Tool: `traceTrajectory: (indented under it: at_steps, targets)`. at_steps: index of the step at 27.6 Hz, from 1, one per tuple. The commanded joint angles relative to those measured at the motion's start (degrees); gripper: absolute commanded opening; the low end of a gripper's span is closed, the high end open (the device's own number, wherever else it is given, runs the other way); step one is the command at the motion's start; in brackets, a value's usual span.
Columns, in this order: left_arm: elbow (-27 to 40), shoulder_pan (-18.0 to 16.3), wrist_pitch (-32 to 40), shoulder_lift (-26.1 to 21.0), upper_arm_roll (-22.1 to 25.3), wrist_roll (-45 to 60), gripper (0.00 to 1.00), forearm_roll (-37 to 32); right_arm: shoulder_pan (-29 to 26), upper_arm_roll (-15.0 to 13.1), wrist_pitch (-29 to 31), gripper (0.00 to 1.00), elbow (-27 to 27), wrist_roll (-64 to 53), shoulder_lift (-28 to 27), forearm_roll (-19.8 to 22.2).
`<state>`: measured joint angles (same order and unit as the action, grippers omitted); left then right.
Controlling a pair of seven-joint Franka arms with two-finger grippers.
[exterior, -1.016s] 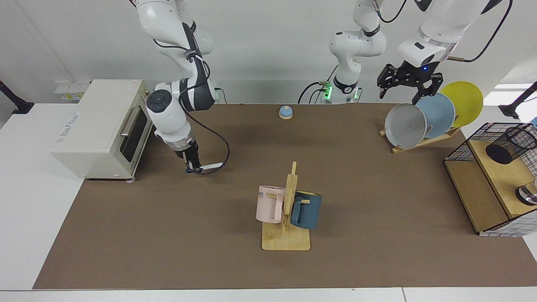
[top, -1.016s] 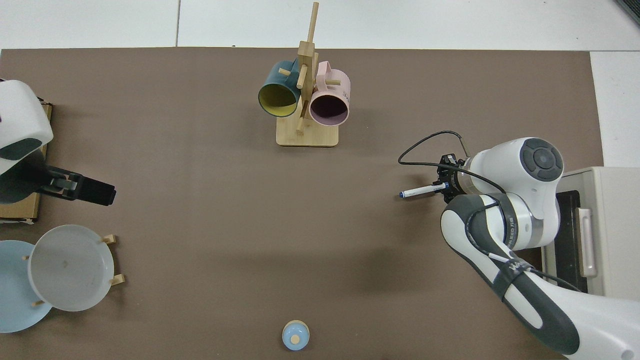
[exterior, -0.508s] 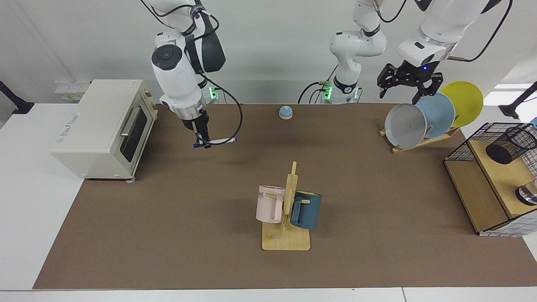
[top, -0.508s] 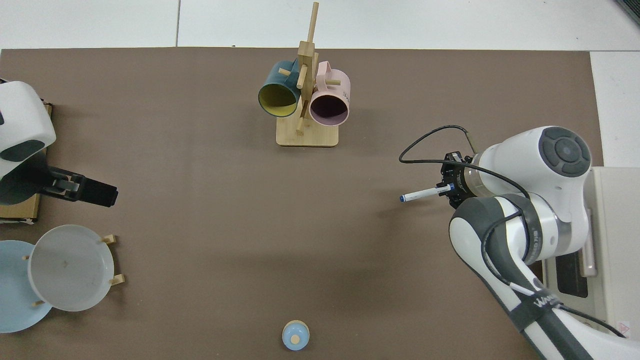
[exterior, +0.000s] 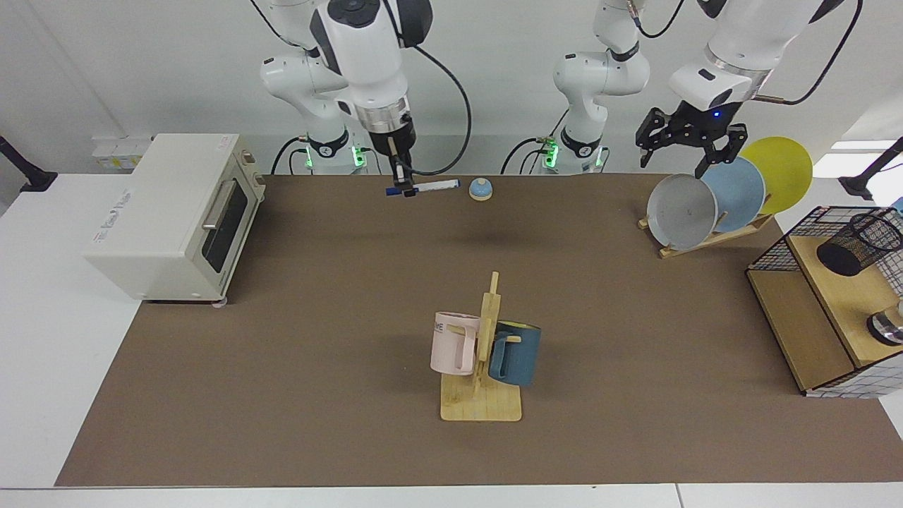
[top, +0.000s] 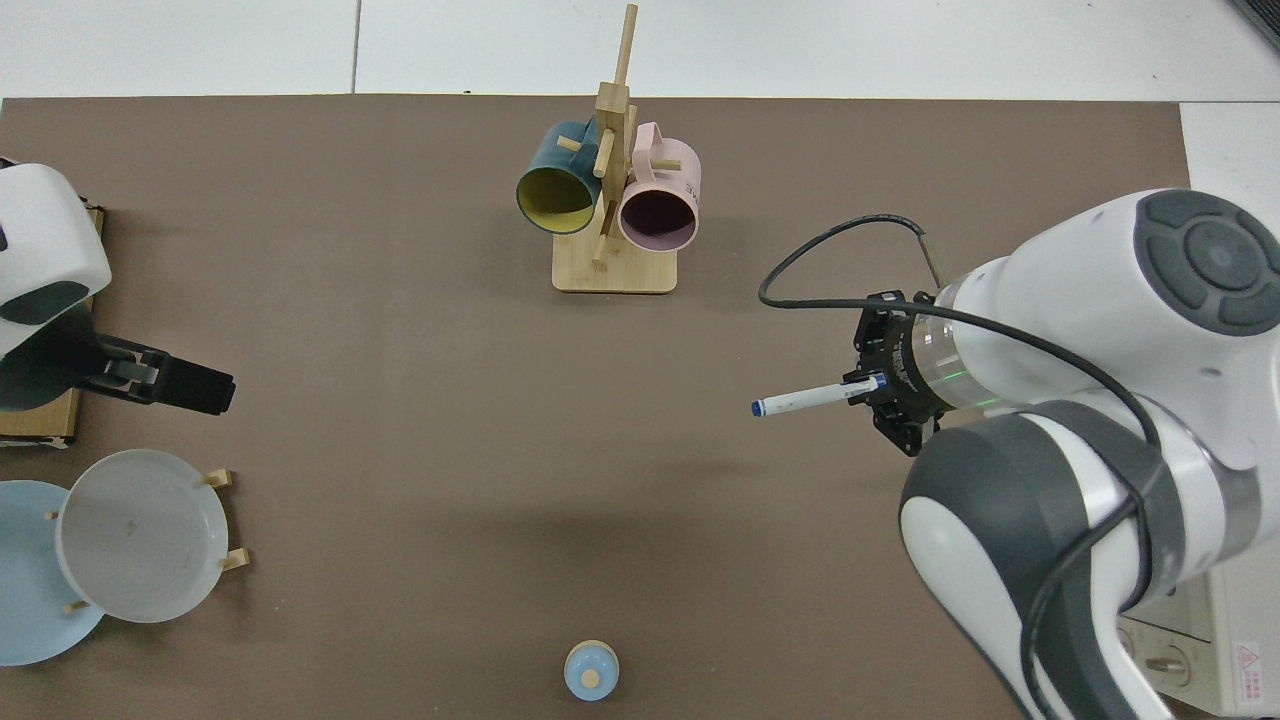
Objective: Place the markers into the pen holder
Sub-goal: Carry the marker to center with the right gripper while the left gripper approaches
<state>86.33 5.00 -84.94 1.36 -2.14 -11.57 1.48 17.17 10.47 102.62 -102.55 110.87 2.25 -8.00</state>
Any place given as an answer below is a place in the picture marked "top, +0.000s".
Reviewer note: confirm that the white marker with blue cap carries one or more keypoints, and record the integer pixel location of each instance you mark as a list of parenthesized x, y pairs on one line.
[(800, 400)]

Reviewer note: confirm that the grey plate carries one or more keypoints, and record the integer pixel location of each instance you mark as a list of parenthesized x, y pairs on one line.
[(140, 540)]

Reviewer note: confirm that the wooden plate rack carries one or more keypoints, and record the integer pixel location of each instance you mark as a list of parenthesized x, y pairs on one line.
[(235, 560)]

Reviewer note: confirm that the light blue plate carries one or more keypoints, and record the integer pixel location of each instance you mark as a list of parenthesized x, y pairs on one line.
[(30, 600)]

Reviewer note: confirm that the brown table cloth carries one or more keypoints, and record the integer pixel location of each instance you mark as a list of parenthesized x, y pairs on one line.
[(450, 450)]

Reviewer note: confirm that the pink cup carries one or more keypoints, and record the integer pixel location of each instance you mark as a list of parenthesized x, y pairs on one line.
[(665, 175)]

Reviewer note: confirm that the wooden cup stand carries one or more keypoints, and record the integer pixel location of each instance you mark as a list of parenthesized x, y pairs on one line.
[(615, 275)]

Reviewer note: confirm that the teal cup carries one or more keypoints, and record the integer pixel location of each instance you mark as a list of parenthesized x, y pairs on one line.
[(555, 160)]

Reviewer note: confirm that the pale toaster oven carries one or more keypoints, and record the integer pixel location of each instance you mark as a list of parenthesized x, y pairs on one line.
[(1200, 640)]

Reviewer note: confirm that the black panel corner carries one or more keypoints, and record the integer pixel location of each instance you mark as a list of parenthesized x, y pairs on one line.
[(1265, 18)]

